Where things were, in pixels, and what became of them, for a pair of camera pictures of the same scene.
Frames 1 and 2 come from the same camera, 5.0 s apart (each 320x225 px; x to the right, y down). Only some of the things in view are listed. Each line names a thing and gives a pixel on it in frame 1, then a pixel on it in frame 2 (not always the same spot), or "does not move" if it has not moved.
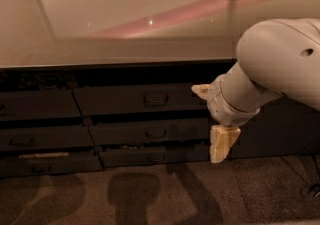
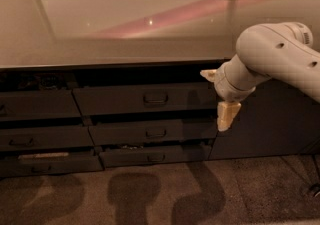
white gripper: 222,108 -> 222,86
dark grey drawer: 136,156 does not move
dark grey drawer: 154,100 does not move
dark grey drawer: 29,138 does not move
